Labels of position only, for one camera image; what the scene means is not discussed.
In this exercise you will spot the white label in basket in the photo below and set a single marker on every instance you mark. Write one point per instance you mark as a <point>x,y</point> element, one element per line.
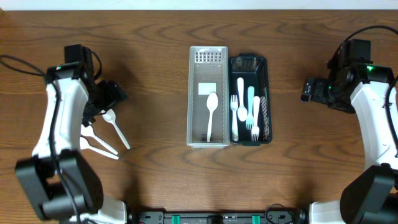
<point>206,88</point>

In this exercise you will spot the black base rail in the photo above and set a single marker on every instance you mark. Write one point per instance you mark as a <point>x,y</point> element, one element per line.
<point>276,213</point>

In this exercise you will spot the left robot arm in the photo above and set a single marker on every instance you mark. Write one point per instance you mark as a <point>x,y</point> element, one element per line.
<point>57,180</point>

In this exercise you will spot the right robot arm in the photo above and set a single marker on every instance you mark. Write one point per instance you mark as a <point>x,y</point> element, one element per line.
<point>357,86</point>

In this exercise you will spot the white plastic utensil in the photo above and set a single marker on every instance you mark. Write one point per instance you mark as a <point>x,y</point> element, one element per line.
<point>110,117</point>

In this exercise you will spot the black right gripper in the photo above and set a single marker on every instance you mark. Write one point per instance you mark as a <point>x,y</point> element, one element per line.
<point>319,95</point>

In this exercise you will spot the white plastic spoon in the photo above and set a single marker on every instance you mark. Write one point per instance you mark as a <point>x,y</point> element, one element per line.
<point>84,144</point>
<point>89,132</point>
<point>242,111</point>
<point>212,104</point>

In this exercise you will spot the white plastic fork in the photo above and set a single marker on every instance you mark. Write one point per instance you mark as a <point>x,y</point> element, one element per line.
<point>255,128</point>
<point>234,108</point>

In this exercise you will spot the clear plastic basket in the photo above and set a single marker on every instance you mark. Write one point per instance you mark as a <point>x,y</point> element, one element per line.
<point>208,64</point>

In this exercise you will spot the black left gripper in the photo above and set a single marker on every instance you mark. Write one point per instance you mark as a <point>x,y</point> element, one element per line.
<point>101,104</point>

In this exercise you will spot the dark green plastic basket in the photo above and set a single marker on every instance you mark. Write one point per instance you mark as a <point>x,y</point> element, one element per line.
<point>254,70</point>

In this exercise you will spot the pale blue plastic fork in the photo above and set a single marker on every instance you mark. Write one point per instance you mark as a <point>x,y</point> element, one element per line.
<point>250,117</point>

